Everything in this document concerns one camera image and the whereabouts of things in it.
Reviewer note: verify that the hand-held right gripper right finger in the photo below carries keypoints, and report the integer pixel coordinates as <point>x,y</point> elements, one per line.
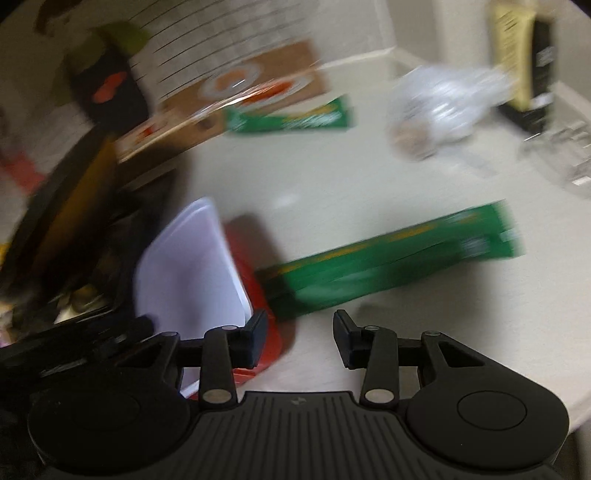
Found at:
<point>344,340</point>

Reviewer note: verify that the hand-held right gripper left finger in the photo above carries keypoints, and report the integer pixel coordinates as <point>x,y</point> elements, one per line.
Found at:
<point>257,339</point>

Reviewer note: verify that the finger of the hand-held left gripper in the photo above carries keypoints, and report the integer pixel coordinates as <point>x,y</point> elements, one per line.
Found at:
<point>69,344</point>

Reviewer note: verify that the long green box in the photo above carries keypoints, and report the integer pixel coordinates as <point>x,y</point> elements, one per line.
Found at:
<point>392,267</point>
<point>286,121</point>

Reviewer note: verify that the red container with white lid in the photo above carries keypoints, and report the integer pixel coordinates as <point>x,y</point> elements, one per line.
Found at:
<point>184,272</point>

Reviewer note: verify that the white plastic bag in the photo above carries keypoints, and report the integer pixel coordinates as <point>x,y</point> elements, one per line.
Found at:
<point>443,106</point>

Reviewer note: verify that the black wok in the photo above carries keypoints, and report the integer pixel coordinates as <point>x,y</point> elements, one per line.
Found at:
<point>55,207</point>

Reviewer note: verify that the black gas stove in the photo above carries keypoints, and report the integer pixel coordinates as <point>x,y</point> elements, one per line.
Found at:
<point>147,203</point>

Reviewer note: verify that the brown food carton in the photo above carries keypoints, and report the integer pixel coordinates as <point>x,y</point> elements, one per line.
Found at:
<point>194,37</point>

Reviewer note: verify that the soy sauce bottle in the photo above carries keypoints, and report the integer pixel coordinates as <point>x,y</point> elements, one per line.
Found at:
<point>512,55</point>

